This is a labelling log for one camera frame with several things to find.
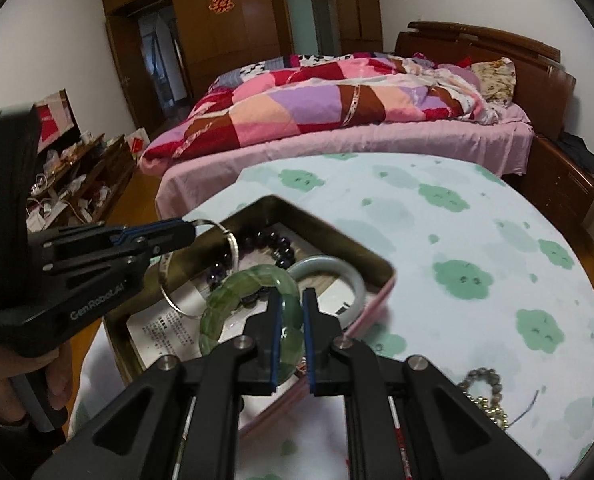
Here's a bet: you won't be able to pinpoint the metal tin box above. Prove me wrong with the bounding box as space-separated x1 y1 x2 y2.
102 195 396 441

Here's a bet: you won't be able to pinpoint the mottled green jade bangle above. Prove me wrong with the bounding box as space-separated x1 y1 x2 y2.
199 266 302 361

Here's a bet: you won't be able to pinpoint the printed paper sheet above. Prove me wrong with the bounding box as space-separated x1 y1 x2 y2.
127 245 378 361

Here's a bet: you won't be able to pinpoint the frosted glass door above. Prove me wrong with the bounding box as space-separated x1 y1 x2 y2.
283 0 342 57

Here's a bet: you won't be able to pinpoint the patchwork quilt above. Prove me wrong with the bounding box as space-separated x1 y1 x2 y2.
139 52 498 176

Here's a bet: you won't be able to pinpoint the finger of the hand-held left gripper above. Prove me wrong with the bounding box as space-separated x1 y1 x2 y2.
42 224 198 275
47 217 192 253

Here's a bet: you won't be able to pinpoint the grey-brown bead bracelet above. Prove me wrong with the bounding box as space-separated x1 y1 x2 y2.
457 367 502 401

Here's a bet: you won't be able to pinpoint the wooden nightstand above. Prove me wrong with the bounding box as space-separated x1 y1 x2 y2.
519 132 594 226

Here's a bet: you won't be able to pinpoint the dark clothes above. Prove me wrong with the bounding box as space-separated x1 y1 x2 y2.
557 130 594 183

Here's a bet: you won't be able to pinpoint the wooden wardrobe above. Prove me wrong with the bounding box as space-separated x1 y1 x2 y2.
99 0 382 131

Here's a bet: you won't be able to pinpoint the thin grey cord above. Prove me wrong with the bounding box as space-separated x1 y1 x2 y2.
507 391 544 428

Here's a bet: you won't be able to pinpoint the clutter of small things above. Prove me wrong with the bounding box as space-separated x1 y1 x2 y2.
27 132 128 231

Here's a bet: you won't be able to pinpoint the dark purple bead bracelet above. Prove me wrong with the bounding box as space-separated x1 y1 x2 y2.
207 227 298 308

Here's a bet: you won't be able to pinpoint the person's left hand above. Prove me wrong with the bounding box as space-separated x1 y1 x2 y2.
0 345 75 428

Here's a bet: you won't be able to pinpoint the pale jade bangle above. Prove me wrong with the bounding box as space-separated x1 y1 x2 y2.
287 256 365 333

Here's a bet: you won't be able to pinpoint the floral pillow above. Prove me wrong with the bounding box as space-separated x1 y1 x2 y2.
472 57 518 106

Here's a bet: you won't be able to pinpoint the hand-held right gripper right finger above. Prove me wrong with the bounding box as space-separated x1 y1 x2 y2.
301 287 550 480

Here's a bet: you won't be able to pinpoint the red and white paper bag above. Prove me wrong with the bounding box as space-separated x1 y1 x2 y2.
126 129 150 156

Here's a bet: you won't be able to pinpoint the low wooden cabinet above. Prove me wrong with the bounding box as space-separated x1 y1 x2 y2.
27 132 138 233

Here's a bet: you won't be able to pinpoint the thin silver bangle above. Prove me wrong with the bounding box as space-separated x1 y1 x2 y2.
159 217 240 317

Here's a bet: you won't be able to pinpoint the pearl bracelet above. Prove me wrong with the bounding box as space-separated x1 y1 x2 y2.
464 392 510 431

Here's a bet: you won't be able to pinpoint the wooden headboard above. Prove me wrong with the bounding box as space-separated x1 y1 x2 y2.
394 21 578 136

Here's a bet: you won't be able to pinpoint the red and white box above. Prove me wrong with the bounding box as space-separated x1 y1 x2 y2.
34 89 80 155

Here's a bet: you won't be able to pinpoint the bed with pink sheet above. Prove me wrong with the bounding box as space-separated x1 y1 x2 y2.
154 120 535 221

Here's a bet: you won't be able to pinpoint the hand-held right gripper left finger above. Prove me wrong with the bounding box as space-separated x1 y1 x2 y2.
29 287 285 480

